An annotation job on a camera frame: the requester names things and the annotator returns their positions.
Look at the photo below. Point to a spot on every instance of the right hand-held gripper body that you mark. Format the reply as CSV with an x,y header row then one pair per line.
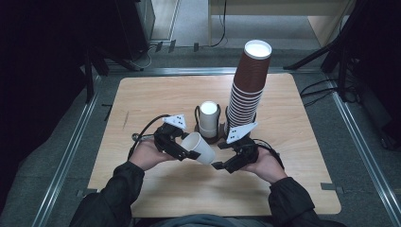
x,y
246,154

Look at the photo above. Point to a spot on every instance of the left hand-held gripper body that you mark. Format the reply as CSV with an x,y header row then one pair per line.
x,y
167,138

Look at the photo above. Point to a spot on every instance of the white paper cup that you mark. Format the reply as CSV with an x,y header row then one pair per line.
x,y
200,148

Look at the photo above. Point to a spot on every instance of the stack of white cups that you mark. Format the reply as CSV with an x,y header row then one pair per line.
x,y
208,118

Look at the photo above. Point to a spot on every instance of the stack of brown cups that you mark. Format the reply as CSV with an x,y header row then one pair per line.
x,y
250,78

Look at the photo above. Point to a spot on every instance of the person's right hand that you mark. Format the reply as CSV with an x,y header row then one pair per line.
x,y
268,165

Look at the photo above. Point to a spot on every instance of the person's left hand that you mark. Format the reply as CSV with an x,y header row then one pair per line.
x,y
146,156

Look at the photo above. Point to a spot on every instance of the person's torso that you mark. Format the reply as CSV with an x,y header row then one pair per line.
x,y
201,220

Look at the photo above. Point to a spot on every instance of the grey tape marker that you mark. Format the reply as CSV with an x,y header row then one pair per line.
x,y
331,187
85,192

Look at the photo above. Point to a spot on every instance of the black metal stand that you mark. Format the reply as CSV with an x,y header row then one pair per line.
x,y
89,78

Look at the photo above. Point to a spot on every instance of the black cabinet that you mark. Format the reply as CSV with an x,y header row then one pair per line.
x,y
135,28

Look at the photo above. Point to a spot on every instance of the black tripod stand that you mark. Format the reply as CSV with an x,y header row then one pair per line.
x,y
334,44

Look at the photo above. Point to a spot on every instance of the light wooden furniture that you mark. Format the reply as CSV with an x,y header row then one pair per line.
x,y
321,19

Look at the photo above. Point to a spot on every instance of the metal floor rail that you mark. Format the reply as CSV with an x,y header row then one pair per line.
x,y
189,71
365,157
66,157

